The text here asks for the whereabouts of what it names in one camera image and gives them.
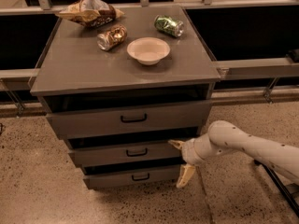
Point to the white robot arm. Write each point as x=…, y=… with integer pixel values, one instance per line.
x=223, y=137

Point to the green soda can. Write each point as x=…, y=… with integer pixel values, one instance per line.
x=169, y=25

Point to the grey drawer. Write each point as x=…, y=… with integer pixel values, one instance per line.
x=115, y=154
x=132, y=177
x=130, y=119

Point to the white bowl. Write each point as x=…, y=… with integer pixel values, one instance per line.
x=148, y=50

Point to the grey top drawer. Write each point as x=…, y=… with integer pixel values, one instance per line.
x=130, y=119

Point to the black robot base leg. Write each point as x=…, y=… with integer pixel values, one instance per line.
x=287, y=191

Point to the grey three-drawer cabinet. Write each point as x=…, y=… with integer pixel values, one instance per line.
x=76, y=75

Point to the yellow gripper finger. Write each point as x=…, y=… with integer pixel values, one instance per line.
x=176, y=143
x=185, y=174

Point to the gold soda can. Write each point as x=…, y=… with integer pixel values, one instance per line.
x=112, y=37

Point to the crumpled chip bag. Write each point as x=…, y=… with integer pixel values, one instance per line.
x=90, y=13

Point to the grey bottom drawer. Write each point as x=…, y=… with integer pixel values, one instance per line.
x=132, y=177

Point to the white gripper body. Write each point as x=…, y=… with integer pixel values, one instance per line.
x=189, y=152

